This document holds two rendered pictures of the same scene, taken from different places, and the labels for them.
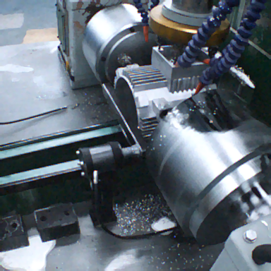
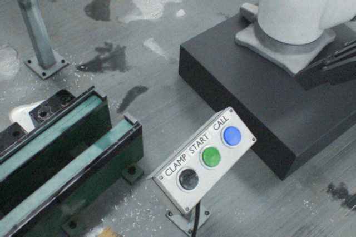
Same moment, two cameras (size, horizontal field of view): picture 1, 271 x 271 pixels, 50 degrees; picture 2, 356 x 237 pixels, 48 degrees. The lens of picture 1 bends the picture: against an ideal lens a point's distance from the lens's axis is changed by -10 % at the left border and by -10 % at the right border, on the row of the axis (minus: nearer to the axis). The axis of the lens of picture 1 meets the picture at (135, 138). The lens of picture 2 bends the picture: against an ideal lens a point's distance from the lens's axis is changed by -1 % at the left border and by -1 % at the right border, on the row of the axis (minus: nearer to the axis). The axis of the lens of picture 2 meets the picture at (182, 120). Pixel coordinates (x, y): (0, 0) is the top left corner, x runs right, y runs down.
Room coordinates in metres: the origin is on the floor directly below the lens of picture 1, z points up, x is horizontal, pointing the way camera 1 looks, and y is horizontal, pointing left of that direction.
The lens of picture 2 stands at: (0.91, 0.31, 1.59)
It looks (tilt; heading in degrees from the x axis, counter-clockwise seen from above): 56 degrees down; 153
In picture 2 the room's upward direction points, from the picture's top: 5 degrees clockwise
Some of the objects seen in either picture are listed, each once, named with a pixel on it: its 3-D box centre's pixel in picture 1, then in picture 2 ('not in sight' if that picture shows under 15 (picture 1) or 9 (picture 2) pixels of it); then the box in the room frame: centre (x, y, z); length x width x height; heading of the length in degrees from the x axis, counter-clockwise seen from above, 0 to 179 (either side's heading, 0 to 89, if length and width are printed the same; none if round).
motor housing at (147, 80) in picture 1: (164, 101); not in sight; (0.64, -0.06, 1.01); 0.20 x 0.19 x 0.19; 115
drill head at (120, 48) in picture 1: (121, 41); not in sight; (0.92, 0.07, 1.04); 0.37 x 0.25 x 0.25; 25
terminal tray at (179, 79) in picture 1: (183, 67); not in sight; (0.66, -0.10, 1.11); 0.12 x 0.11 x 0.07; 115
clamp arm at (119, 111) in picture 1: (122, 117); not in sight; (0.57, 0.03, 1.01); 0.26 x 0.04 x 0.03; 25
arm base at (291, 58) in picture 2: not in sight; (280, 25); (0.35, 0.83, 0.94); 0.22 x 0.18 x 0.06; 26
